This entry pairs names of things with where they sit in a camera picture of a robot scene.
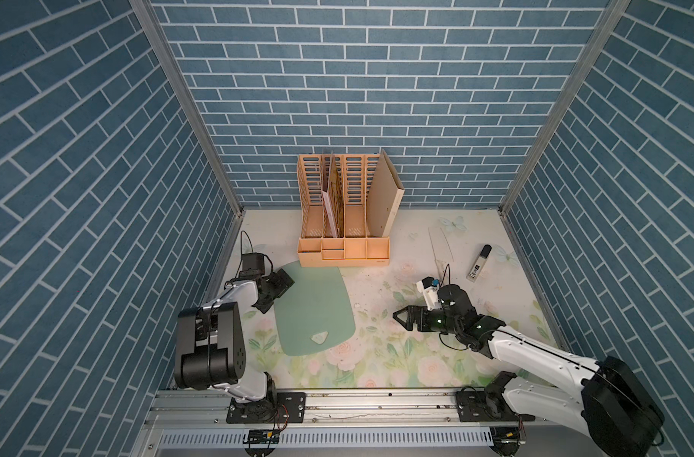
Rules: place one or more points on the green cutting board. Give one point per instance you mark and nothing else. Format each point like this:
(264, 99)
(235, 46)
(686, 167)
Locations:
(315, 313)

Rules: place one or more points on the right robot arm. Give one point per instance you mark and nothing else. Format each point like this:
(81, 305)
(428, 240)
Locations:
(603, 400)

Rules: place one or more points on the book in organizer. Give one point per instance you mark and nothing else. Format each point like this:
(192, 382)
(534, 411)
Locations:
(329, 187)

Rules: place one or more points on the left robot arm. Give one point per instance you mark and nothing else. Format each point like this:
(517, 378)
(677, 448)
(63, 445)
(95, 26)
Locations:
(211, 351)

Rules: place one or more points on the wooden file organizer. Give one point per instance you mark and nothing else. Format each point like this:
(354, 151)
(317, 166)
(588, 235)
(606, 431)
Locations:
(368, 198)

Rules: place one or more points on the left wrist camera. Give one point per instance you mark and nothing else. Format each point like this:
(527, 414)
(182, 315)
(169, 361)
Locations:
(252, 266)

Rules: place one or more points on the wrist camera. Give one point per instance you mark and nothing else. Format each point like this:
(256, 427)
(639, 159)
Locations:
(429, 287)
(252, 266)

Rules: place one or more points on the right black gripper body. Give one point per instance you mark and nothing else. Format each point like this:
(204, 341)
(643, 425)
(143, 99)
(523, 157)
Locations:
(439, 323)

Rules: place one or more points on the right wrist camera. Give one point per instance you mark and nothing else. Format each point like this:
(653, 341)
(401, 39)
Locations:
(429, 287)

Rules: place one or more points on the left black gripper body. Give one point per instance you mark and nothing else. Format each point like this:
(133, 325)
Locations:
(274, 286)

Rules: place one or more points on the aluminium mounting rail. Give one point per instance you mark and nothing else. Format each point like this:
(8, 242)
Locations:
(366, 422)

